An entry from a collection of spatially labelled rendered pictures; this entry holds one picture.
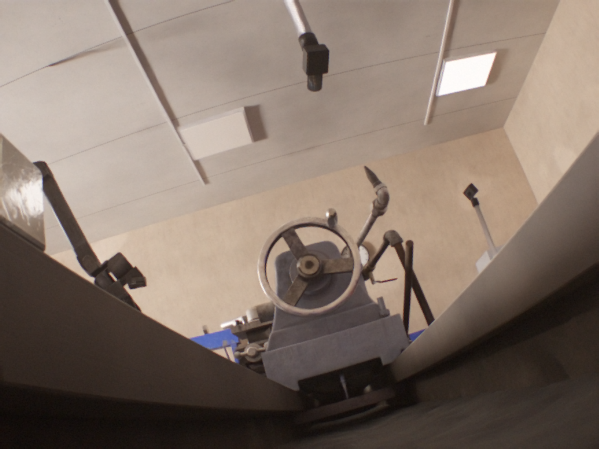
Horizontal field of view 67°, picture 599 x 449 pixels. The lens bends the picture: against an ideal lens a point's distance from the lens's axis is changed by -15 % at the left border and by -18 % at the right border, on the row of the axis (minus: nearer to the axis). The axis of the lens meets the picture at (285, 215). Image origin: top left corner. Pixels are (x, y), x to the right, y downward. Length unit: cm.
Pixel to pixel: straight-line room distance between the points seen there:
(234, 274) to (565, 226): 575
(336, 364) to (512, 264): 82
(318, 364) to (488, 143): 579
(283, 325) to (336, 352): 15
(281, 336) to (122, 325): 98
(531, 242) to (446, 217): 587
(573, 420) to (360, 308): 96
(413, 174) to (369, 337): 525
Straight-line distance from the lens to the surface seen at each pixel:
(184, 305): 601
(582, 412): 27
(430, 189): 627
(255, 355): 155
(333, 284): 122
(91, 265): 156
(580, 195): 24
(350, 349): 113
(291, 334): 118
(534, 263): 30
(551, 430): 26
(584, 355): 37
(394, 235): 132
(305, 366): 113
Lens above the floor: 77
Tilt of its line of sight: 22 degrees up
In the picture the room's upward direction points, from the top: 16 degrees counter-clockwise
